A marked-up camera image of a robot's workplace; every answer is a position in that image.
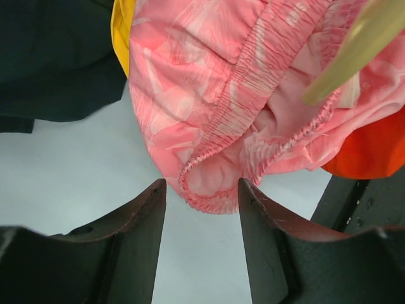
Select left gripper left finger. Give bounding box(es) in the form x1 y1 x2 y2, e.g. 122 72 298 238
1 179 166 304

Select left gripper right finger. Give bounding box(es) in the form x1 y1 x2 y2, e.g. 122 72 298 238
238 179 404 303

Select pink patterned shorts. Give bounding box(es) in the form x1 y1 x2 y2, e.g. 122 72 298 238
128 1 404 214

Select yellow hanger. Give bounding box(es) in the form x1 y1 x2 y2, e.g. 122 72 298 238
302 0 404 106

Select orange shorts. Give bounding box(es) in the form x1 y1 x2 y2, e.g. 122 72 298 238
322 109 404 180

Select dark navy shorts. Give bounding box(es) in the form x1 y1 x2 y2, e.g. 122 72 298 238
1 0 127 133

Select yellow shorts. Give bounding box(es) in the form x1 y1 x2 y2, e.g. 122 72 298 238
110 0 136 77

